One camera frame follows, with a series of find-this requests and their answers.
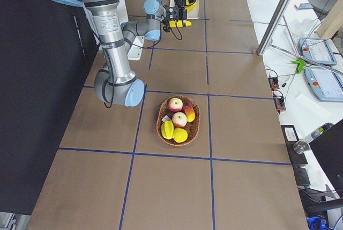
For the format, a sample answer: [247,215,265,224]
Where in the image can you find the green handled reacher grabber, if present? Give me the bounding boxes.
[270,42,343,75]

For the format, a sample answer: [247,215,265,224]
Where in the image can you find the brown wicker basket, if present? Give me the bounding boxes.
[156,95,200,146]

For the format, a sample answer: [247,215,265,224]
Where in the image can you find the blue teach pendant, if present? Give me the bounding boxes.
[299,38,337,66]
[304,67,342,102]

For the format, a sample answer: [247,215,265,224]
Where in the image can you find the yellow banana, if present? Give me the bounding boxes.
[185,3,196,13]
[169,20,192,28]

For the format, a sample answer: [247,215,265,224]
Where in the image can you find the white paper strip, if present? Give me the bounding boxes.
[296,93,331,119]

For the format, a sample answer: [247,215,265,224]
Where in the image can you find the yellow lemon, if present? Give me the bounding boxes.
[173,128,188,143]

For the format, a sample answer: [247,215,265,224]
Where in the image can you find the small red circuit box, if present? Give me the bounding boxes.
[268,77,280,91]

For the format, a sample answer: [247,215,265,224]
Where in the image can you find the far blue teach pendant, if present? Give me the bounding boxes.
[299,38,337,66]

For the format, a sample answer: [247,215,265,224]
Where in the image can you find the black box with label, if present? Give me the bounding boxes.
[280,124,309,167]

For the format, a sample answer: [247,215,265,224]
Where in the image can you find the near blue teach pendant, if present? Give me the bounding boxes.
[304,67,342,102]

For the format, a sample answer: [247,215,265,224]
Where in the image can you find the black monitor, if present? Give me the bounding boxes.
[310,120,343,197]

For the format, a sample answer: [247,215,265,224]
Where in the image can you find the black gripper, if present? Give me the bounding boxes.
[163,5,187,27]
[175,0,188,18]

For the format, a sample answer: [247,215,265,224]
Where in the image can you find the aluminium frame post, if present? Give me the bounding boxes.
[257,0,290,56]

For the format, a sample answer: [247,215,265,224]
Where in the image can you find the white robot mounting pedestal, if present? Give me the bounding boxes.
[117,0,145,61]

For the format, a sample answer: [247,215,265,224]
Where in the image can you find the orange fruit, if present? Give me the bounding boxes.
[183,103,196,122]

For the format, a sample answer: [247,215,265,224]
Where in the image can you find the white rectangular tray plate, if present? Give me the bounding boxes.
[169,0,199,20]

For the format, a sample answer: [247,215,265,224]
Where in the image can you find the pink white peach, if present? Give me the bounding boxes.
[172,112,187,128]
[168,97,183,113]

